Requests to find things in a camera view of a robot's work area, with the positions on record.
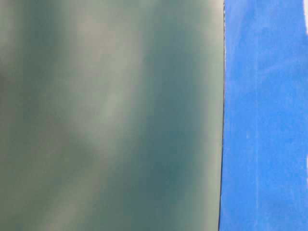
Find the blue table cloth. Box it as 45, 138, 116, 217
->
219, 0, 308, 231

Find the light green bath towel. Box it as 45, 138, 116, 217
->
0, 0, 224, 231

